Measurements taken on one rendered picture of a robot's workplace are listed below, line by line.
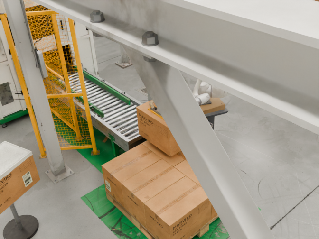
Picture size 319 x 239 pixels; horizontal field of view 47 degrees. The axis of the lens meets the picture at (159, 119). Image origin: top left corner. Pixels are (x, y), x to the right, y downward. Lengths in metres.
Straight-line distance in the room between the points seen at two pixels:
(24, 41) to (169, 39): 3.56
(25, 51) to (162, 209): 2.21
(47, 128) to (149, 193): 1.58
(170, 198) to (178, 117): 3.18
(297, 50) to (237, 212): 0.36
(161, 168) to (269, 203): 1.39
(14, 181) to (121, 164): 1.18
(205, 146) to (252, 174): 4.30
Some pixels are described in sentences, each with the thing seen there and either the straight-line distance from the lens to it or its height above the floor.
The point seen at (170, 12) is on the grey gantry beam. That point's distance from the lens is 0.70.
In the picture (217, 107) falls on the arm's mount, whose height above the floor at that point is 0.81.
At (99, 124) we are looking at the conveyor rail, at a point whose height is 0.53.
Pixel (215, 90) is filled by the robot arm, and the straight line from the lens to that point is 4.67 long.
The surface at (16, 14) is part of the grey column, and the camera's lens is 4.13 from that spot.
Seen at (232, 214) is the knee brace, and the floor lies 2.81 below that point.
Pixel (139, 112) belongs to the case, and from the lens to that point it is 4.32.
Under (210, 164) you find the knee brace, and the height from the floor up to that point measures 2.89.
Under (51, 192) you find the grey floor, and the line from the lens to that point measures 5.01.
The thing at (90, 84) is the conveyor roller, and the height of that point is 0.52.
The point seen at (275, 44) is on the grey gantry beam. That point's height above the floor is 3.17.
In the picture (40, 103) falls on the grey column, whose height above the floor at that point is 1.16.
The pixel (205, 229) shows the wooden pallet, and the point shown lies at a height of 0.07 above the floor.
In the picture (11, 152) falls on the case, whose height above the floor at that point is 1.02.
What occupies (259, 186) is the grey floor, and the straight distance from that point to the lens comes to 4.89.
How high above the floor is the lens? 3.39
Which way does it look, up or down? 35 degrees down
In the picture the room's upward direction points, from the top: 3 degrees counter-clockwise
